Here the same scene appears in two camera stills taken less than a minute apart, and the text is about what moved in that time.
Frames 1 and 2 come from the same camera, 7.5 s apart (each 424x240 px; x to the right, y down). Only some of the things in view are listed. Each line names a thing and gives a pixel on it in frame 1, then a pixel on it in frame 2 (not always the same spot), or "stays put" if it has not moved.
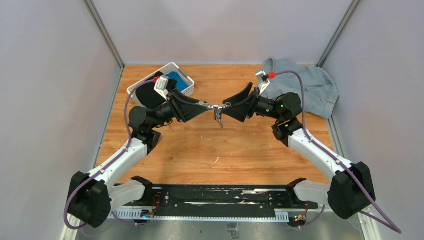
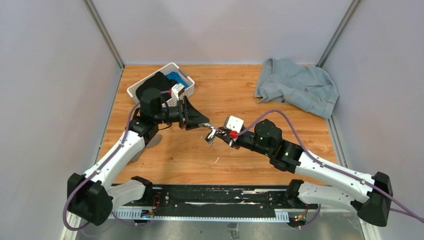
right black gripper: [240, 108] → [233, 143]
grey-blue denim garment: [320, 91] stays put
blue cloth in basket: [181, 85] stays put
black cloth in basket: [148, 95] stays put
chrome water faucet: [218, 110] → [214, 131]
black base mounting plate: [220, 198] stays put
